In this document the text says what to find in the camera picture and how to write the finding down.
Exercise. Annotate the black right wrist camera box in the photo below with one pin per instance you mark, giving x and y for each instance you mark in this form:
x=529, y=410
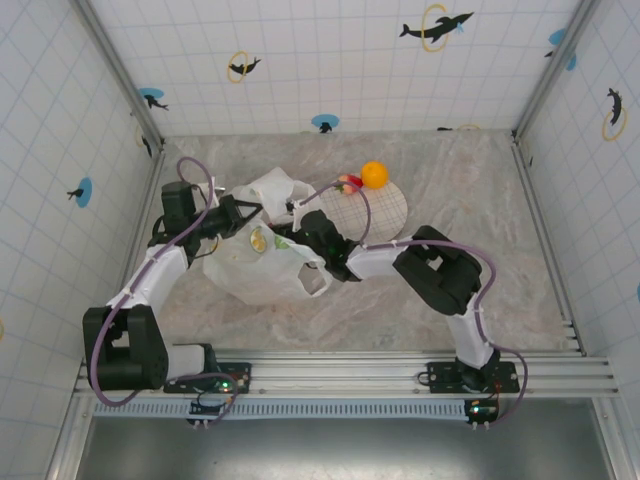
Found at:
x=324, y=226

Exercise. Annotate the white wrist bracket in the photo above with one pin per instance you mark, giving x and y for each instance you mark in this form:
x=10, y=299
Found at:
x=298, y=216
x=219, y=181

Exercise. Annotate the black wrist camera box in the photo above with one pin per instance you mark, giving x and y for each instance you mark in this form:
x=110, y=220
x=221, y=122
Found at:
x=177, y=200
x=324, y=226

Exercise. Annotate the small left controller board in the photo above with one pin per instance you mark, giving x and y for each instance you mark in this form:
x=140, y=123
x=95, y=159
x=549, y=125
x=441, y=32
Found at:
x=205, y=409

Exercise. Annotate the red strawberry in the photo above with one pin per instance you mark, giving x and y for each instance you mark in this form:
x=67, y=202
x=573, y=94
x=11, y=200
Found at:
x=341, y=188

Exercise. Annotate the white checked round plate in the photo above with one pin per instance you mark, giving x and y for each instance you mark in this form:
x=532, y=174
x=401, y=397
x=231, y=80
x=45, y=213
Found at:
x=380, y=210

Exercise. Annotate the white plastic bag lemon print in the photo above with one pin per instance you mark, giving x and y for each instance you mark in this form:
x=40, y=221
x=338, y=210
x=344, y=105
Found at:
x=250, y=280

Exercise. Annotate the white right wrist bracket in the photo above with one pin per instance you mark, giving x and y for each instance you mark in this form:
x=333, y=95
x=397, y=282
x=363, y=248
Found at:
x=298, y=216

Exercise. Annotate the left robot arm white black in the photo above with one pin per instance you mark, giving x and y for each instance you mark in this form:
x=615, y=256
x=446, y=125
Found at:
x=160, y=275

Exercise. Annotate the blue circle fish wall sticker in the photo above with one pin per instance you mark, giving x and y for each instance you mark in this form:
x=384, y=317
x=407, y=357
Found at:
x=150, y=95
x=325, y=121
x=85, y=192
x=557, y=36

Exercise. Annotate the aluminium table side rail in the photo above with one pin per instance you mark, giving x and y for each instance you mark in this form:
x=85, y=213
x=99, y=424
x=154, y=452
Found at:
x=545, y=240
x=152, y=172

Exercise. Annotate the round orange fruit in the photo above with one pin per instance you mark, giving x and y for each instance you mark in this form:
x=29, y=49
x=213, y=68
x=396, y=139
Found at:
x=375, y=174

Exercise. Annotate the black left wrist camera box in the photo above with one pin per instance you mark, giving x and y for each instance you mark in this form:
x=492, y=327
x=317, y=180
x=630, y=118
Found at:
x=177, y=200

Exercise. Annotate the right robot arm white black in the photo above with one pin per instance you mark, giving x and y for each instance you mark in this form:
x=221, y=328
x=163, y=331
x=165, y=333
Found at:
x=375, y=260

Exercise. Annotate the red apple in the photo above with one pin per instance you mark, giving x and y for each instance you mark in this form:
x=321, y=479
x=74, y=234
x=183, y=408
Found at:
x=351, y=181

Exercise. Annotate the small right controller board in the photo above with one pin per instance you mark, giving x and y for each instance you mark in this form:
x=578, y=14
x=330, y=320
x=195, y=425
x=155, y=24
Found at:
x=482, y=410

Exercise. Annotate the aluminium front frame post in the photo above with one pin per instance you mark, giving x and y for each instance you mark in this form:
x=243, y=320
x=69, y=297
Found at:
x=70, y=440
x=612, y=440

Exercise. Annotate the small controller board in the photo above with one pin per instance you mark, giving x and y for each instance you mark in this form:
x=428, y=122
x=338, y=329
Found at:
x=205, y=409
x=482, y=410

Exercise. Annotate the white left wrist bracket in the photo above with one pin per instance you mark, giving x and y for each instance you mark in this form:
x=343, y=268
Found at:
x=219, y=181

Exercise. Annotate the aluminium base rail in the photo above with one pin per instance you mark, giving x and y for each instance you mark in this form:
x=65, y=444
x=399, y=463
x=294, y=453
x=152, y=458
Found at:
x=340, y=375

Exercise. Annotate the aluminium corner frame post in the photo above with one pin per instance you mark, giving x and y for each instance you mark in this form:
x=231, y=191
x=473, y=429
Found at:
x=558, y=70
x=118, y=70

